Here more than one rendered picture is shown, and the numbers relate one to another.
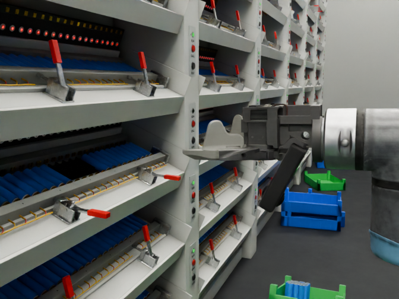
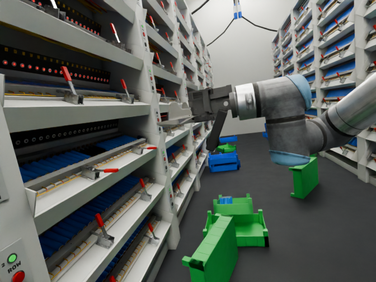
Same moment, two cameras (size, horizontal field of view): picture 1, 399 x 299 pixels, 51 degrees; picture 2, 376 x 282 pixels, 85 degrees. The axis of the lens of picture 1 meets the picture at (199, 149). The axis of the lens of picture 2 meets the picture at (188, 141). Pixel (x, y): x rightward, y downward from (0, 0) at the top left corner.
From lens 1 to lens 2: 0.13 m
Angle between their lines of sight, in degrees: 8
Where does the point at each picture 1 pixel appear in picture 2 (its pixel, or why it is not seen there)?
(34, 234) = (70, 189)
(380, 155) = (270, 104)
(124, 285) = (134, 214)
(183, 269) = (165, 200)
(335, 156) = (245, 111)
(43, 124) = (64, 117)
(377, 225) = (274, 145)
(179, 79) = (146, 95)
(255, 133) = (197, 106)
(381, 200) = (274, 131)
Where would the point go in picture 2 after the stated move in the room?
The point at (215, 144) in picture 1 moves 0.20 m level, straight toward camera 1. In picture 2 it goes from (175, 116) to (183, 117)
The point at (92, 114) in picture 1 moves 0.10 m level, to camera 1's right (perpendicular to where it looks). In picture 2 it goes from (98, 113) to (135, 107)
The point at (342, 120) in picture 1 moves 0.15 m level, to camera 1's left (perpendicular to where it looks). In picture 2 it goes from (245, 89) to (184, 97)
